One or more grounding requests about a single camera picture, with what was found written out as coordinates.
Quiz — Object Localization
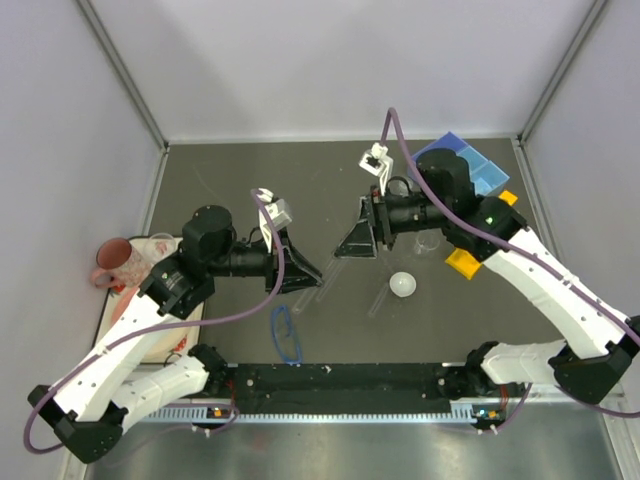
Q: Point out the grey slotted cable duct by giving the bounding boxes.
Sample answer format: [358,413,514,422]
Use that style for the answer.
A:
[142,403,506,428]

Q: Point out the yellow test tube rack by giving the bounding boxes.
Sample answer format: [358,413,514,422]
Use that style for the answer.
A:
[445,190,518,280]

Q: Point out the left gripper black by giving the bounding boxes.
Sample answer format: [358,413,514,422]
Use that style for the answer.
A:
[208,227,324,296]

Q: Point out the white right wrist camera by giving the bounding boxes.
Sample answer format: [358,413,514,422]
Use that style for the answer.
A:
[358,142,394,196]

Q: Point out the white round dish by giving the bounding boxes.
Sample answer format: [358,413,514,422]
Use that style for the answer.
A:
[389,271,417,298]

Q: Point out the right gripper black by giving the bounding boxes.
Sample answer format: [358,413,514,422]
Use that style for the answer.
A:
[333,185,449,261]

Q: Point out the white strawberry tray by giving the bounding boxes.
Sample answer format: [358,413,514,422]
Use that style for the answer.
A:
[102,235,207,361]

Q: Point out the clear drinking glass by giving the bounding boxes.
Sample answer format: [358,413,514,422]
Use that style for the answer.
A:
[143,233,179,265]

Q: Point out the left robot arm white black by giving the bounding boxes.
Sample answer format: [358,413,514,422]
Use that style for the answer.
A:
[28,199,322,464]

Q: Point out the small clear glass beaker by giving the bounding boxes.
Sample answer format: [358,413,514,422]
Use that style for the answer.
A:
[413,230,440,256]

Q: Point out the blue safety glasses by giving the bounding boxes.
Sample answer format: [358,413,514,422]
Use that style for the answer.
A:
[270,305,303,365]

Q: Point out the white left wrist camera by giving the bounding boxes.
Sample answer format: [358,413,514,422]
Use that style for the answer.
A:
[256,188,293,253]

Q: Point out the pink ceramic plate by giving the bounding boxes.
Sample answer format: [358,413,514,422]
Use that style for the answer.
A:
[111,284,201,359]

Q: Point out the pink patterned mug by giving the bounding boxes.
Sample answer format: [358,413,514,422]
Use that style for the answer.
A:
[90,238,151,288]

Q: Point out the three-compartment blue organizer box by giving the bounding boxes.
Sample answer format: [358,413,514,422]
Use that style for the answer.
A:
[412,132,510,196]

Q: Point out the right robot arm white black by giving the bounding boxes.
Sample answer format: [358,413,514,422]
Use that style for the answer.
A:
[334,143,639,405]

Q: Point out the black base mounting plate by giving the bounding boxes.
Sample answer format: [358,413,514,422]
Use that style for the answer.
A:
[230,363,475,414]

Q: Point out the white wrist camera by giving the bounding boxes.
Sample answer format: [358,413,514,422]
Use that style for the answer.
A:
[256,188,293,253]
[358,142,394,196]

